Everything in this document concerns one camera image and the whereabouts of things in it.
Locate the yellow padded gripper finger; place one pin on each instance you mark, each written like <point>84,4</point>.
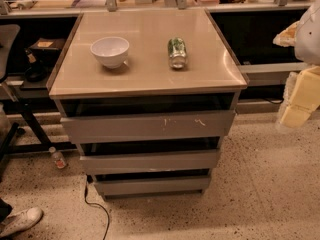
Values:
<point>301,98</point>

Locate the grey bottom drawer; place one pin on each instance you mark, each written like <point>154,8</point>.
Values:
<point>164,185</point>

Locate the grey drawer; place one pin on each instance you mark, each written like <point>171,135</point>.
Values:
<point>164,185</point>
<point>141,127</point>
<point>150,162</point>

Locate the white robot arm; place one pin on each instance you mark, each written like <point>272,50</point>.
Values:
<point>304,37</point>

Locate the grey top drawer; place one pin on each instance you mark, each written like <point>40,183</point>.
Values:
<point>141,127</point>

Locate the grey middle drawer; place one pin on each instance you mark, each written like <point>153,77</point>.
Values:
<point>150,162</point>

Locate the grey drawer cabinet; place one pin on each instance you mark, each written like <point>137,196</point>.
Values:
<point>145,83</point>

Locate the green soda can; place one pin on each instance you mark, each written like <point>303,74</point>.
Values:
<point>177,53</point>

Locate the white bowl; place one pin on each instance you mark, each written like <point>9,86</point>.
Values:
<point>111,52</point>

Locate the small plastic bottle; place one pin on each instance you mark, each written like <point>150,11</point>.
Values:
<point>58,158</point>

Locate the black box on shelf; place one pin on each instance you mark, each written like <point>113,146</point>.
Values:
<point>47,49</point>

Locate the black office chair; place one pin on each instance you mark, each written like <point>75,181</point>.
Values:
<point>8,34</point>

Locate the white sneaker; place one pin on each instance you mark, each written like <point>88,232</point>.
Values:
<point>20,221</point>

